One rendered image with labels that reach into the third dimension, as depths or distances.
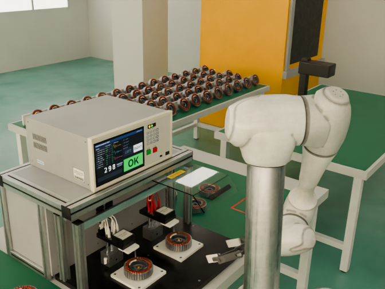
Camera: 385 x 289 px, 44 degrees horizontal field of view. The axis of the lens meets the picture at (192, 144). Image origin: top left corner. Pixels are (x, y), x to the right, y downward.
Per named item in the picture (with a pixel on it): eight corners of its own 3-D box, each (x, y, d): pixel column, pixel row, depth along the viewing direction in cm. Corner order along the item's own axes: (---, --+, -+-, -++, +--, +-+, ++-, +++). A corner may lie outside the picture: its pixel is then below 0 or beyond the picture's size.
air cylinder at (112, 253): (123, 259, 193) (122, 247, 191) (109, 268, 188) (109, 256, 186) (114, 254, 196) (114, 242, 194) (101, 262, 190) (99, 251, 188)
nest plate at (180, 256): (203, 246, 203) (203, 243, 203) (181, 262, 192) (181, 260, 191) (176, 234, 211) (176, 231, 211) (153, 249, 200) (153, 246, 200)
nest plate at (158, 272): (166, 273, 185) (166, 270, 185) (139, 293, 174) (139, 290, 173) (137, 258, 193) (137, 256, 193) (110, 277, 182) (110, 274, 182)
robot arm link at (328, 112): (333, 127, 137) (287, 127, 136) (352, 75, 125) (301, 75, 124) (347, 160, 128) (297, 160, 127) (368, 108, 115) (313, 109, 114)
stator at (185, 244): (197, 243, 202) (197, 236, 201) (180, 256, 194) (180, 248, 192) (176, 234, 208) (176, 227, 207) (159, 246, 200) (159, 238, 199)
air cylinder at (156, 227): (162, 234, 211) (162, 223, 209) (151, 241, 206) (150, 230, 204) (154, 230, 214) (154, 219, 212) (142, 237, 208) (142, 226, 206)
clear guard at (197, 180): (238, 191, 199) (239, 178, 197) (204, 213, 181) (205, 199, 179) (177, 170, 218) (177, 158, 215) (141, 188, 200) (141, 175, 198)
